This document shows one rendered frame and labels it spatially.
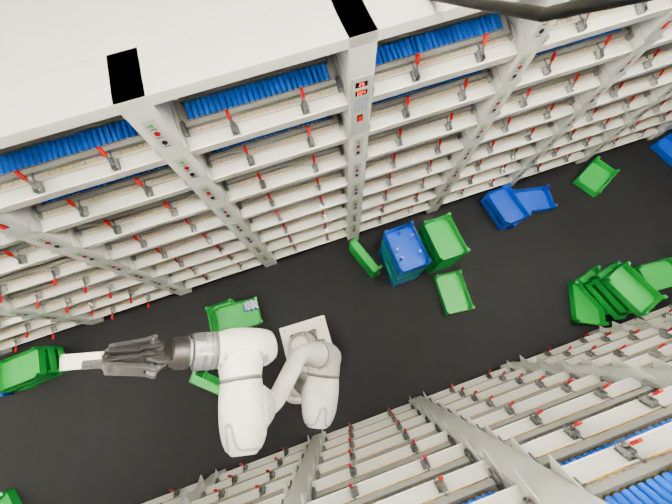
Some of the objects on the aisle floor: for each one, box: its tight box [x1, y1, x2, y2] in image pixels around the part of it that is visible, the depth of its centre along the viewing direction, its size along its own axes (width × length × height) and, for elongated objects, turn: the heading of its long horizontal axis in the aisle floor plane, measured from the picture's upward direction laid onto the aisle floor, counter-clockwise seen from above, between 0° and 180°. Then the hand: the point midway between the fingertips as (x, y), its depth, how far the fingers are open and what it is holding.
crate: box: [349, 236, 383, 279], centre depth 237 cm, size 8×30×20 cm, turn 37°
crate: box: [189, 370, 220, 395], centre depth 213 cm, size 8×30×20 cm, turn 70°
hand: (82, 360), depth 64 cm, fingers closed
